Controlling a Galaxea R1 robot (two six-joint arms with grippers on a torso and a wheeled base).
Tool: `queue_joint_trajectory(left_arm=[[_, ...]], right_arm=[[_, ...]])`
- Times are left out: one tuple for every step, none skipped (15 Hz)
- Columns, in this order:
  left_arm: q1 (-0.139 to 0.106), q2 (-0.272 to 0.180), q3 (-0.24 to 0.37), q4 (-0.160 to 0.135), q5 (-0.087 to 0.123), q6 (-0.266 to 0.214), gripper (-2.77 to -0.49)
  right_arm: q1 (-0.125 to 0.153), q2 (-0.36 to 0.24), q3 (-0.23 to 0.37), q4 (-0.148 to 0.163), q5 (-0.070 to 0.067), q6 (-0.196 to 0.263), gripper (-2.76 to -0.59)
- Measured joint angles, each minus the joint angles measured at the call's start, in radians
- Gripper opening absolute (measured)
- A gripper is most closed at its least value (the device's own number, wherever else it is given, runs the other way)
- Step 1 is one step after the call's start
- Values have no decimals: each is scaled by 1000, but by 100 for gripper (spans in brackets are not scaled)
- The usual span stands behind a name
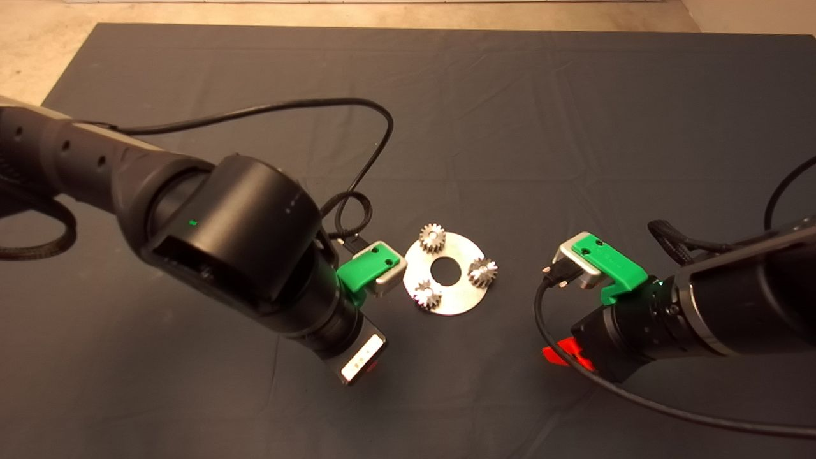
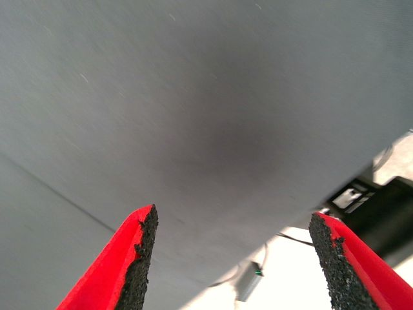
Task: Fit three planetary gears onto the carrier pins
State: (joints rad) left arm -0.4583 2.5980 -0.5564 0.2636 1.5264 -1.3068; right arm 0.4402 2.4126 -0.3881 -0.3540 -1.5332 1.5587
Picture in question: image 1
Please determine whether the green left camera mount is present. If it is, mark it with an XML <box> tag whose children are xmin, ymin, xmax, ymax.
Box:
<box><xmin>337</xmin><ymin>242</ymin><xmax>397</xmax><ymax>310</ymax></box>

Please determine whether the silver left camera box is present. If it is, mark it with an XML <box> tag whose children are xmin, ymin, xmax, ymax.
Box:
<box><xmin>370</xmin><ymin>241</ymin><xmax>407</xmax><ymax>299</ymax></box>

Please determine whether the braided black arm cable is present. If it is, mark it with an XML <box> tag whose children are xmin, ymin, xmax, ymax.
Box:
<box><xmin>322</xmin><ymin>191</ymin><xmax>373</xmax><ymax>252</ymax></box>
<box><xmin>648</xmin><ymin>220</ymin><xmax>740</xmax><ymax>265</ymax></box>

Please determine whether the white bevel gear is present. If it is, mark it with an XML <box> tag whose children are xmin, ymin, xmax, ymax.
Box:
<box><xmin>413</xmin><ymin>279</ymin><xmax>442</xmax><ymax>311</ymax></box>

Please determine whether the silver right camera box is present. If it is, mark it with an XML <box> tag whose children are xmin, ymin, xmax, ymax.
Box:
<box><xmin>553</xmin><ymin>233</ymin><xmax>603</xmax><ymax>289</ymax></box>

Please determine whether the dark grey table cloth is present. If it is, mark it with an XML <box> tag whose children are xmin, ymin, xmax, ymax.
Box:
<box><xmin>0</xmin><ymin>24</ymin><xmax>816</xmax><ymax>459</ymax></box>

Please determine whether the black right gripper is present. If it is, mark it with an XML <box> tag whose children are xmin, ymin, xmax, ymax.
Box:
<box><xmin>542</xmin><ymin>280</ymin><xmax>686</xmax><ymax>383</ymax></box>

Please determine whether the thin black left camera cable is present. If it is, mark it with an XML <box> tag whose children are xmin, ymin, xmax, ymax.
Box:
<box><xmin>83</xmin><ymin>98</ymin><xmax>395</xmax><ymax>217</ymax></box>

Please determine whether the braided black right arm cable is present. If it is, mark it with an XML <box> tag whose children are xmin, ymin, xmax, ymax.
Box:
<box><xmin>648</xmin><ymin>220</ymin><xmax>740</xmax><ymax>265</ymax></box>

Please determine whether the green right camera mount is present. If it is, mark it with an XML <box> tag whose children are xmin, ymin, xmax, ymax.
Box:
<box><xmin>572</xmin><ymin>235</ymin><xmax>650</xmax><ymax>305</ymax></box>

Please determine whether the round metal carrier plate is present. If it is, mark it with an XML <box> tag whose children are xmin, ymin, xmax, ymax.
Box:
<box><xmin>404</xmin><ymin>231</ymin><xmax>492</xmax><ymax>316</ymax></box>

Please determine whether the silver camera box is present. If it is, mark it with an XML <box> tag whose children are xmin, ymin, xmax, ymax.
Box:
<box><xmin>370</xmin><ymin>241</ymin><xmax>407</xmax><ymax>299</ymax></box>
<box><xmin>553</xmin><ymin>233</ymin><xmax>603</xmax><ymax>289</ymax></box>

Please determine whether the small steel planetary gear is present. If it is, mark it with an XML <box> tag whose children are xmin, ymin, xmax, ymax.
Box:
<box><xmin>468</xmin><ymin>257</ymin><xmax>499</xmax><ymax>288</ymax></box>
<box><xmin>418</xmin><ymin>223</ymin><xmax>447</xmax><ymax>252</ymax></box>

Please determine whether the thick black arm cable loop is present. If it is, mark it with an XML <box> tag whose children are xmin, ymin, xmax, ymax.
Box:
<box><xmin>0</xmin><ymin>191</ymin><xmax>78</xmax><ymax>261</ymax></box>

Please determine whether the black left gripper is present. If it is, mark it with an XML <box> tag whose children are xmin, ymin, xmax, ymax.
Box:
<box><xmin>316</xmin><ymin>312</ymin><xmax>388</xmax><ymax>387</ymax></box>

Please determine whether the braided black left arm cable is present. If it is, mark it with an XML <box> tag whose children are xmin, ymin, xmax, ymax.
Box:
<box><xmin>322</xmin><ymin>191</ymin><xmax>373</xmax><ymax>252</ymax></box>

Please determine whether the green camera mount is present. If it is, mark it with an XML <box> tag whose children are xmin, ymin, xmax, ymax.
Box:
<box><xmin>572</xmin><ymin>235</ymin><xmax>650</xmax><ymax>305</ymax></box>
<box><xmin>337</xmin><ymin>242</ymin><xmax>397</xmax><ymax>310</ymax></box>

